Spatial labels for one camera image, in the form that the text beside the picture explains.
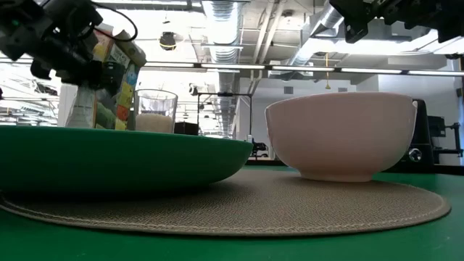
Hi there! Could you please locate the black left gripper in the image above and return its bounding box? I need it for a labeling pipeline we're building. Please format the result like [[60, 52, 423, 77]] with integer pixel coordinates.
[[29, 34, 127, 91]]

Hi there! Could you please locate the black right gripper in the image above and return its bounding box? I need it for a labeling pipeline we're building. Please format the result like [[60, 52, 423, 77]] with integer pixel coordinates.
[[328, 0, 385, 22]]

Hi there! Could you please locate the colourful cereal box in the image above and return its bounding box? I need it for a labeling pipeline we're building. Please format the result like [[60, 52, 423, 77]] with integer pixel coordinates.
[[65, 23, 148, 131]]

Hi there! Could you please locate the ceiling light strip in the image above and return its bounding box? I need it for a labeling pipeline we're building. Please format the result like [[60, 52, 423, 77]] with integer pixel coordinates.
[[144, 62, 268, 70], [407, 70, 464, 77], [271, 65, 336, 73], [340, 67, 403, 75]]

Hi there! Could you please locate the black ceiling dome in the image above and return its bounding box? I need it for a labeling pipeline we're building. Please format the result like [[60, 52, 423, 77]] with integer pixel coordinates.
[[159, 31, 178, 51]]

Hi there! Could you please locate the glass of milk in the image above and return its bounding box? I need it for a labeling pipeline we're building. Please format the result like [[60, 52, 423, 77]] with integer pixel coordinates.
[[133, 88, 178, 134]]

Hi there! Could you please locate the green plate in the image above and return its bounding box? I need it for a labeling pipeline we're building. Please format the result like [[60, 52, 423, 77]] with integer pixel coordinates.
[[0, 125, 254, 193]]

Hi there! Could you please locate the white bowl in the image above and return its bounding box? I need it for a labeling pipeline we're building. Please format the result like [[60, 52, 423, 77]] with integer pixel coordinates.
[[264, 91, 418, 183]]

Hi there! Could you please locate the black equipment stand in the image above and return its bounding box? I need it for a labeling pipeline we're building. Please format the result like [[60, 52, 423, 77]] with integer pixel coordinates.
[[427, 115, 464, 165]]

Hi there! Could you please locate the black toaster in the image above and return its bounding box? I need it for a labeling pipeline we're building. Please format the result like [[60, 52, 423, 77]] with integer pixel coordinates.
[[384, 99, 436, 173]]

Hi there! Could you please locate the round beige placemat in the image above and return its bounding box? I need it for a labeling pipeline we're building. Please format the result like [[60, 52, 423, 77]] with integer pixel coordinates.
[[0, 168, 452, 237]]

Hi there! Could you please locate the green felt table mat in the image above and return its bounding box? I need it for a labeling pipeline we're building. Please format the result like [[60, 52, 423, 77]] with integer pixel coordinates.
[[0, 165, 464, 261]]

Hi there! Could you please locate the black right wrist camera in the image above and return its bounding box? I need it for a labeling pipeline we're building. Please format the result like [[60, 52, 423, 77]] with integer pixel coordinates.
[[342, 14, 371, 44]]

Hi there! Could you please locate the silver ventilation duct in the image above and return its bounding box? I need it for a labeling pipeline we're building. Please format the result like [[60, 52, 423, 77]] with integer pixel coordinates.
[[289, 3, 345, 73], [201, 0, 242, 138]]

